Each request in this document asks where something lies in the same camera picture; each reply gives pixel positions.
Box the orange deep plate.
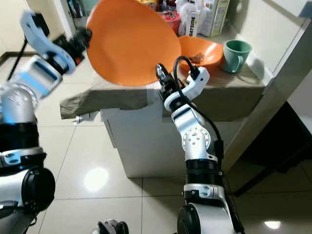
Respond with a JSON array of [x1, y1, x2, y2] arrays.
[[178, 35, 223, 74]]

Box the large pale cereal box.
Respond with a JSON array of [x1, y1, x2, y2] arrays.
[[197, 0, 231, 37]]

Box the silver metal fork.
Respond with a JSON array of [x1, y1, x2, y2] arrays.
[[189, 51, 206, 64]]

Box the white plastic bag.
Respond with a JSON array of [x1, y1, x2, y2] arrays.
[[175, 0, 205, 32]]

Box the white counter cabinet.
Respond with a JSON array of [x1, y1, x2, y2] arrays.
[[102, 63, 293, 178]]

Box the glass sliding door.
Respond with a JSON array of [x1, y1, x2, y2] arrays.
[[66, 0, 96, 20]]

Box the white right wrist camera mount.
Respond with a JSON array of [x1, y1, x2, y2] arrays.
[[165, 66, 210, 112]]

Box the green ceramic mug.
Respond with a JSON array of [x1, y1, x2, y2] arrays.
[[221, 40, 253, 74]]

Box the grey beige table cloth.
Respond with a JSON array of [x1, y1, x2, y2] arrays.
[[59, 58, 266, 122]]

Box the red instant noodle cup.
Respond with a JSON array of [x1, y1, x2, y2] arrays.
[[161, 11, 182, 35]]

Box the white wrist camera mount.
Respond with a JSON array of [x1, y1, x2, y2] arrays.
[[165, 66, 210, 112], [21, 11, 78, 74]]

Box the beige counter cabinet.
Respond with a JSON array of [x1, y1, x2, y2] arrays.
[[0, 0, 25, 54]]

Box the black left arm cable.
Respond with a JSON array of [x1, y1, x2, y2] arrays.
[[7, 41, 32, 83]]

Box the white oat milk carton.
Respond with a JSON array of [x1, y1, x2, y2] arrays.
[[184, 12, 199, 37]]

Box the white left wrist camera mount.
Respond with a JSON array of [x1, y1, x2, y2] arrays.
[[21, 11, 78, 74]]

